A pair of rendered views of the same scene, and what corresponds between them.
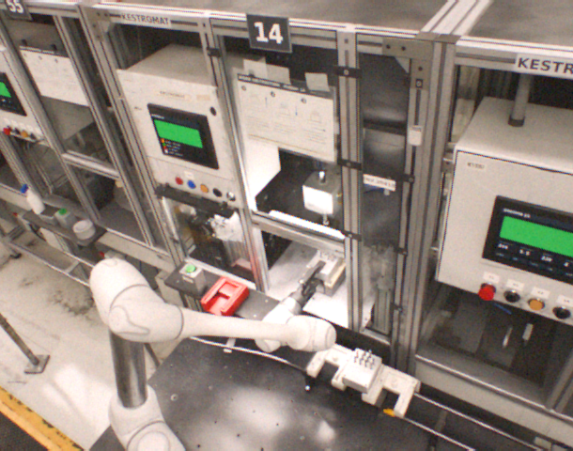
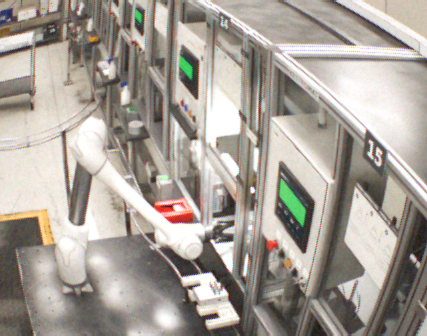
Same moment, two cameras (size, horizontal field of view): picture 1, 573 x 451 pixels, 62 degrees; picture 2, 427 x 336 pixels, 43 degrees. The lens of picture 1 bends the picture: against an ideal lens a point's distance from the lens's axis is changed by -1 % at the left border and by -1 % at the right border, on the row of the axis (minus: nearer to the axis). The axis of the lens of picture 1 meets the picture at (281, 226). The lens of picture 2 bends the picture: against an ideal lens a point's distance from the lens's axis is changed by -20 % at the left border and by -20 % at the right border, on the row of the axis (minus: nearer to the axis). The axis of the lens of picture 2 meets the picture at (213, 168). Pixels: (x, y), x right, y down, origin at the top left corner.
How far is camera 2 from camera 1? 1.55 m
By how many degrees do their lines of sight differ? 28
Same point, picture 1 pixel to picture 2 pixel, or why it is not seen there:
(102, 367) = not seen: hidden behind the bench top
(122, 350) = (77, 176)
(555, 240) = (294, 205)
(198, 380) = (127, 257)
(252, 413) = (139, 290)
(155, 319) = (88, 151)
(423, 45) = (265, 49)
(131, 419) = (67, 228)
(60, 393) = not seen: hidden behind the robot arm
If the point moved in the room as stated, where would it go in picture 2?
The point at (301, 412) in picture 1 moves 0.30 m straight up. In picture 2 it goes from (166, 308) to (163, 263)
